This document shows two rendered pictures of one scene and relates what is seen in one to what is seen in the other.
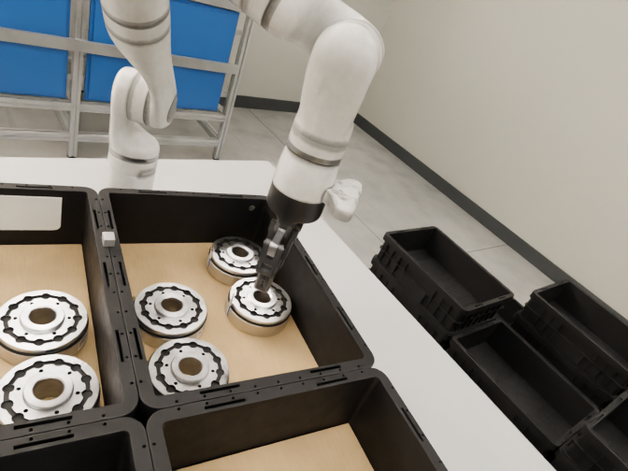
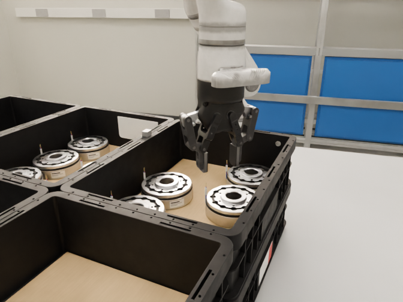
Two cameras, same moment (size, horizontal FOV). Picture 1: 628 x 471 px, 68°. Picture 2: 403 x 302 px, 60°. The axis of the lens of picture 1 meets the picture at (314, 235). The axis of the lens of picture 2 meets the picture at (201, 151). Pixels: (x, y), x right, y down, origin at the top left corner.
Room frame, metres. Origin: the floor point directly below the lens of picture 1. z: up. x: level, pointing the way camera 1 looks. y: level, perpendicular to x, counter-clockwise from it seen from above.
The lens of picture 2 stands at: (0.26, -0.44, 1.19)
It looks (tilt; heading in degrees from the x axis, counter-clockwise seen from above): 23 degrees down; 63
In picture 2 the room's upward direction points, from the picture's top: straight up
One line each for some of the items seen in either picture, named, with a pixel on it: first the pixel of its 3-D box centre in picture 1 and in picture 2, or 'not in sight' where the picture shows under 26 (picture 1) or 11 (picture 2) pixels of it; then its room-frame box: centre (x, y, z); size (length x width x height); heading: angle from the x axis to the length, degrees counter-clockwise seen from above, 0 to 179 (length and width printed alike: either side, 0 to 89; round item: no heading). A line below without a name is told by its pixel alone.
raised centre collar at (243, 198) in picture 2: (262, 297); (233, 196); (0.56, 0.04, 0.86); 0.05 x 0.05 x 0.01
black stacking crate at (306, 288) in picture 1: (217, 300); (197, 187); (0.52, 0.10, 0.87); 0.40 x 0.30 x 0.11; 39
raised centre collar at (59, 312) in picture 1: (42, 317); not in sight; (0.37, 0.27, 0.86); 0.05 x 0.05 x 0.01
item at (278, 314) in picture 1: (261, 299); (233, 199); (0.56, 0.04, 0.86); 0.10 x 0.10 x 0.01
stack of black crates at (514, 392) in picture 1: (495, 406); not in sight; (1.15, -0.77, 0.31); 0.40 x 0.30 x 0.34; 47
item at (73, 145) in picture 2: not in sight; (88, 142); (0.37, 0.45, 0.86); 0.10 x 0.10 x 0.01
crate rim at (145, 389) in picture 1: (225, 275); (197, 163); (0.52, 0.10, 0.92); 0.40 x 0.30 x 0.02; 39
